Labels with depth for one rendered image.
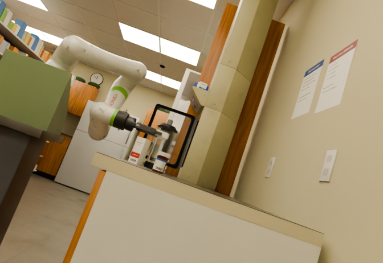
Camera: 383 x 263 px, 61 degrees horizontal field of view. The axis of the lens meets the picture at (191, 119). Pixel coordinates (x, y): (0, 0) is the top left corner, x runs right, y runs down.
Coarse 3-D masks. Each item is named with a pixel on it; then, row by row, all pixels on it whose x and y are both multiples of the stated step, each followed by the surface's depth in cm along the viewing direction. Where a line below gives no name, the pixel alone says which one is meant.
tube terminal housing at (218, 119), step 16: (224, 80) 208; (240, 80) 214; (208, 96) 205; (224, 96) 206; (240, 96) 217; (208, 112) 204; (224, 112) 207; (240, 112) 219; (208, 128) 202; (224, 128) 209; (192, 144) 200; (208, 144) 201; (224, 144) 211; (192, 160) 198; (208, 160) 202; (224, 160) 214; (192, 176) 197; (208, 176) 204
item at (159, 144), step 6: (168, 132) 165; (174, 132) 166; (156, 138) 165; (162, 138) 164; (168, 138) 165; (156, 144) 164; (162, 144) 164; (168, 144) 165; (150, 150) 165; (156, 150) 163; (162, 150) 163; (168, 150) 166; (150, 156) 163; (156, 156) 162
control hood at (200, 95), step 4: (192, 88) 207; (196, 88) 205; (200, 88) 206; (192, 92) 213; (196, 92) 205; (200, 92) 205; (204, 92) 205; (208, 92) 206; (196, 96) 206; (200, 96) 205; (204, 96) 205; (196, 100) 212; (200, 100) 204; (204, 100) 205; (200, 104) 205; (204, 104) 204; (200, 108) 214; (196, 112) 232; (200, 112) 226
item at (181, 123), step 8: (160, 112) 236; (168, 112) 235; (184, 112) 235; (160, 120) 234; (176, 120) 234; (184, 120) 234; (176, 128) 233; (184, 128) 233; (152, 136) 232; (176, 136) 232; (184, 136) 232; (176, 144) 231; (176, 152) 230; (168, 160) 229; (176, 160) 228
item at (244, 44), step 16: (256, 0) 218; (272, 0) 229; (240, 16) 215; (256, 16) 218; (272, 16) 232; (240, 32) 214; (256, 32) 221; (224, 48) 225; (240, 48) 212; (256, 48) 223; (224, 64) 209; (240, 64) 212; (256, 64) 226
